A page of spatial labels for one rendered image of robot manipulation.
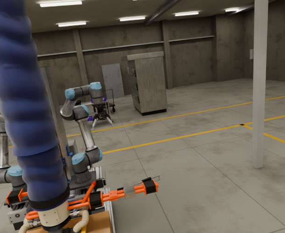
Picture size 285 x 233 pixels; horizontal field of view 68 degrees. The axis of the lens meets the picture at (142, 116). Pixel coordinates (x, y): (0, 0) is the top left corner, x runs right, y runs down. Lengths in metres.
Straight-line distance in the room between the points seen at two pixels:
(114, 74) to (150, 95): 5.11
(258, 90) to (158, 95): 4.54
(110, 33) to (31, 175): 11.80
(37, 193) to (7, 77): 0.61
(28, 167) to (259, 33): 3.25
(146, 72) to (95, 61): 5.68
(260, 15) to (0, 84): 3.24
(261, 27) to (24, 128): 3.22
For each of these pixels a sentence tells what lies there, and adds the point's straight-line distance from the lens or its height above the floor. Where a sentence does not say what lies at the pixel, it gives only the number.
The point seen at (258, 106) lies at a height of 1.07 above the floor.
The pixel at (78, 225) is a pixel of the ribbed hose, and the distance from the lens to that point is 1.41.
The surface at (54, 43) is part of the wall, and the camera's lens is 12.80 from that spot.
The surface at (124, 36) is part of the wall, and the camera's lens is 12.82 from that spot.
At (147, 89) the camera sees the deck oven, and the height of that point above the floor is 0.92.
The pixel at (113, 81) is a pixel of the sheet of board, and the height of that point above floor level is 0.95.
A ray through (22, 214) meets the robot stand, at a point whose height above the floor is 0.96.
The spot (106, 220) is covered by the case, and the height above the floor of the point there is 0.94.
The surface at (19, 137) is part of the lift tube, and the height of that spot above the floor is 1.70.
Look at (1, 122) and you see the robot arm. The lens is 1.90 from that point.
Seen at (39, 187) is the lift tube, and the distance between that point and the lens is 1.29.
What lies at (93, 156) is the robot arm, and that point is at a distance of 1.91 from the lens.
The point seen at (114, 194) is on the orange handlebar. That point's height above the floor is 1.20.
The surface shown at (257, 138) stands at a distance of 3.87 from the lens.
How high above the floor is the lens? 1.99
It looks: 15 degrees down
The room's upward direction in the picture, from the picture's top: 7 degrees counter-clockwise
